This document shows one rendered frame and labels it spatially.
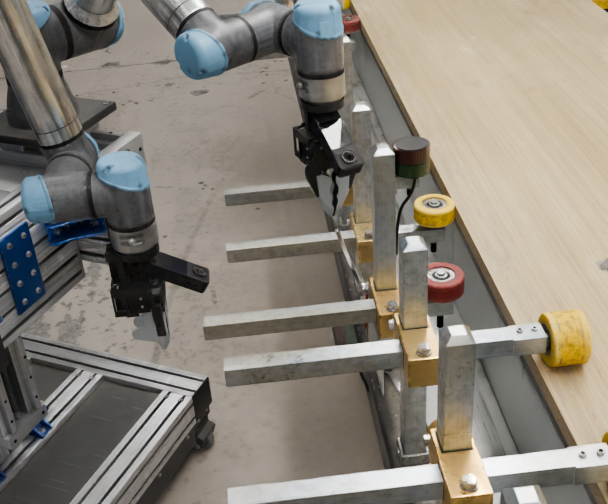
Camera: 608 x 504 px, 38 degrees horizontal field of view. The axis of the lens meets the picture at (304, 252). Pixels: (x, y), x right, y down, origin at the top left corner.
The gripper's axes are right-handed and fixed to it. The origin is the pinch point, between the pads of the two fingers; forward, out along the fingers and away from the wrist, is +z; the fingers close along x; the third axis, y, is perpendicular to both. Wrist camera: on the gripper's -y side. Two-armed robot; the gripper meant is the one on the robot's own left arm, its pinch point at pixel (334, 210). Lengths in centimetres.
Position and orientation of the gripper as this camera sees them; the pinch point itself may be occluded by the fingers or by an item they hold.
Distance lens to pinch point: 150.7
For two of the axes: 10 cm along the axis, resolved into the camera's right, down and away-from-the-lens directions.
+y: -4.3, -4.5, 7.8
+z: 0.6, 8.5, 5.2
